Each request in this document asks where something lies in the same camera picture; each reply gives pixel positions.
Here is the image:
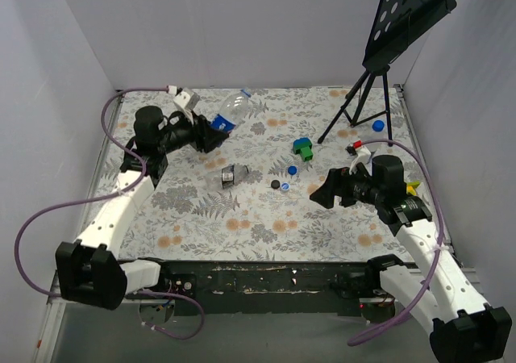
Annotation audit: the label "blue label bottle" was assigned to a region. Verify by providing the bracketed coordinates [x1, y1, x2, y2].
[210, 89, 252, 132]

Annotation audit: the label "clear bottle black label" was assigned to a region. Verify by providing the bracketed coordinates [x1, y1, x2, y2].
[205, 164, 249, 190]

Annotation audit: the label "Pepsi plastic bottle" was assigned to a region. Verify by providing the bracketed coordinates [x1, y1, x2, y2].
[360, 126, 385, 155]

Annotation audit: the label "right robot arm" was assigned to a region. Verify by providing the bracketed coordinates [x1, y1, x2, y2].
[310, 155, 512, 362]

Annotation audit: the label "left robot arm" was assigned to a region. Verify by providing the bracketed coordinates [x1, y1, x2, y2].
[56, 106, 234, 310]

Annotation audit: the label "green blue toy bricks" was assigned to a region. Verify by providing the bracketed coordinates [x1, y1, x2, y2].
[293, 137, 314, 162]

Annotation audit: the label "yellow green toy brick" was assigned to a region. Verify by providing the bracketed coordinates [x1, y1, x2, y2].
[406, 181, 421, 195]

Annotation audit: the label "floral table cloth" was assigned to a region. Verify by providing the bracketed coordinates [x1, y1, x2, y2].
[119, 87, 411, 262]

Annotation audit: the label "black base beam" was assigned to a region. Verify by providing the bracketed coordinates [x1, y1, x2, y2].
[149, 261, 396, 322]

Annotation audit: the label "black music stand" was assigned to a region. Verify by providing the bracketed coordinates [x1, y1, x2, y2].
[318, 0, 457, 144]

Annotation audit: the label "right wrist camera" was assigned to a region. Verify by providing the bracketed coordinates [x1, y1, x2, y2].
[346, 140, 380, 173]

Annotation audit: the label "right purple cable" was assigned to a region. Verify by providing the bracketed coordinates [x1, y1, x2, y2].
[347, 138, 445, 347]

